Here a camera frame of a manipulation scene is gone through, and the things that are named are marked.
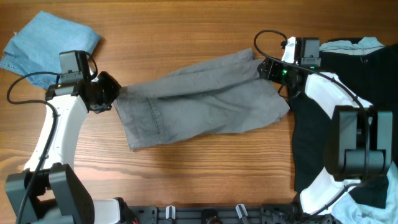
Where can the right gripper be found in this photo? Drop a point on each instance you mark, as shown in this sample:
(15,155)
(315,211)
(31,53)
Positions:
(270,70)

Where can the grey shorts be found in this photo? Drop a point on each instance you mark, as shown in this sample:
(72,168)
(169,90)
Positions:
(220,96)

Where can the right white rail clip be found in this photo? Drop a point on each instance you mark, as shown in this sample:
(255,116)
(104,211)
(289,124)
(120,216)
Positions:
(241,211)

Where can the left white rail clip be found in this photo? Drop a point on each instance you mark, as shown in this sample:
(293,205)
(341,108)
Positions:
(170,212)

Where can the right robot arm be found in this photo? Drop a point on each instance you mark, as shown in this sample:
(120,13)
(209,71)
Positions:
(359,138)

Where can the light blue garment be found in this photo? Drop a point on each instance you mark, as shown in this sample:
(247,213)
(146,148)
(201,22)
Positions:
(364,46)

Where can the white rail clip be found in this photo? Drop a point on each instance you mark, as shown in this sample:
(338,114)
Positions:
(170,212)
(241,211)

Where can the black garment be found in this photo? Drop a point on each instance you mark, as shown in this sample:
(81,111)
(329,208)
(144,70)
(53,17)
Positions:
(372,77)

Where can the folded blue denim garment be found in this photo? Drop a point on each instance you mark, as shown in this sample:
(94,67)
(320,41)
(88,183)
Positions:
(36,47)

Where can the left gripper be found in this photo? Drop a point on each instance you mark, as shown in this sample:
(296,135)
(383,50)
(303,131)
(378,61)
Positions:
(114,87)

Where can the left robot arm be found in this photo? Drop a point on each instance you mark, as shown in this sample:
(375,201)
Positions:
(48,190)

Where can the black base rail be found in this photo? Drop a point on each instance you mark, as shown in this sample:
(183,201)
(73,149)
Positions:
(265,214)

